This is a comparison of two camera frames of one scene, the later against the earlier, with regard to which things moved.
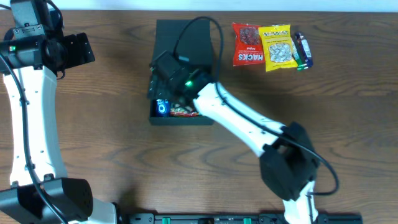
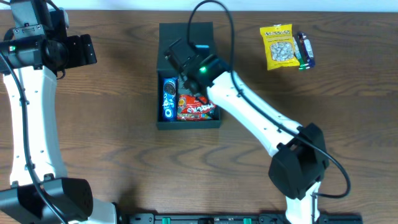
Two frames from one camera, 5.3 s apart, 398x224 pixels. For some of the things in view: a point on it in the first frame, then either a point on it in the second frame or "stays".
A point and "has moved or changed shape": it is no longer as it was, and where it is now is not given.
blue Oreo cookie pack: (163, 107) has moved or changed shape
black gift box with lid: (181, 67) has moved or changed shape
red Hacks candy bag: (248, 46) to (195, 107)
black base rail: (236, 218) stays
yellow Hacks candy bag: (278, 48) stays
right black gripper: (157, 83) to (179, 54)
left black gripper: (78, 48) stays
